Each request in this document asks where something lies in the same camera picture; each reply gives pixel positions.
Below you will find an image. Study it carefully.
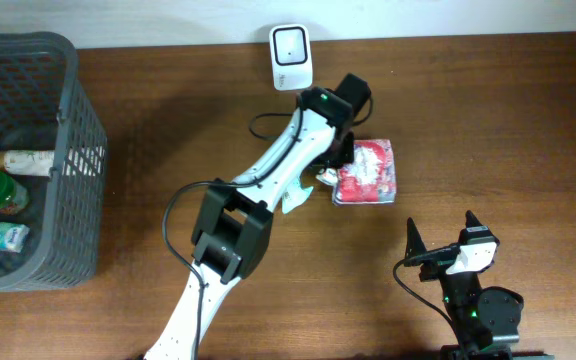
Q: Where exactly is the orange pocket tissue pack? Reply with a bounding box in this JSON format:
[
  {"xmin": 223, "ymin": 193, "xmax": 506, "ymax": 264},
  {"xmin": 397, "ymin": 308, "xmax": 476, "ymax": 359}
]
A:
[{"xmin": 316, "ymin": 168, "xmax": 338, "ymax": 187}]

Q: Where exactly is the red purple tissue pack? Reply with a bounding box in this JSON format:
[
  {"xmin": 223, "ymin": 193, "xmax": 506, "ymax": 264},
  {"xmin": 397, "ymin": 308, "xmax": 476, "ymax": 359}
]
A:
[{"xmin": 332, "ymin": 139, "xmax": 397, "ymax": 205}]

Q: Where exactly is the teal wet wipes pouch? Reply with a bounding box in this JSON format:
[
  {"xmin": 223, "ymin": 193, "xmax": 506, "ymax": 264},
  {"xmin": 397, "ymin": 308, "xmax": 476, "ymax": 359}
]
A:
[{"xmin": 282, "ymin": 177, "xmax": 314, "ymax": 214}]

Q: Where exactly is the white bamboo print tube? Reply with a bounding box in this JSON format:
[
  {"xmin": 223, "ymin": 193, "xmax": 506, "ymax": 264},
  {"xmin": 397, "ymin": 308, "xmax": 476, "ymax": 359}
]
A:
[{"xmin": 0, "ymin": 148, "xmax": 105, "ymax": 178}]

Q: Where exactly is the teal pocket tissue pack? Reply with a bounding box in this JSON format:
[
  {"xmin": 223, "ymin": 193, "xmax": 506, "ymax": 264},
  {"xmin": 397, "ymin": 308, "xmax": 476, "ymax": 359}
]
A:
[{"xmin": 0, "ymin": 222, "xmax": 30, "ymax": 253}]

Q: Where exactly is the green lid glass jar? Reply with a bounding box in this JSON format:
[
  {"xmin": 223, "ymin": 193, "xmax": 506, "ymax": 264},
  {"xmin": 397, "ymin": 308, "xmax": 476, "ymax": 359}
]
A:
[{"xmin": 0, "ymin": 171, "xmax": 30, "ymax": 215}]

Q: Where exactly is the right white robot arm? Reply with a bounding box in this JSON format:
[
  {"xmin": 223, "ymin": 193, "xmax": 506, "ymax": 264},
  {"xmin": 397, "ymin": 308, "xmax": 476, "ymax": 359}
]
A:
[{"xmin": 393, "ymin": 210, "xmax": 552, "ymax": 360}]

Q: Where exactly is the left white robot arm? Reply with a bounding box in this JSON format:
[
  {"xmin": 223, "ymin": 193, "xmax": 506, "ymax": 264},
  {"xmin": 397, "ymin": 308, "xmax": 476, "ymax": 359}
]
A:
[{"xmin": 142, "ymin": 73, "xmax": 373, "ymax": 360}]

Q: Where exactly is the white barcode scanner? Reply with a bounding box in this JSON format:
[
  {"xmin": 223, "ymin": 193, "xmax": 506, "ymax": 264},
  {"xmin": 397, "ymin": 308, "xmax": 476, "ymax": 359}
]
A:
[{"xmin": 269, "ymin": 24, "xmax": 314, "ymax": 91}]

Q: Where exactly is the grey plastic mesh basket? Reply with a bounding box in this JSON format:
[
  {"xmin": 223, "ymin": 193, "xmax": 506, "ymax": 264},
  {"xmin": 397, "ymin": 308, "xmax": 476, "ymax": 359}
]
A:
[{"xmin": 0, "ymin": 32, "xmax": 108, "ymax": 292}]

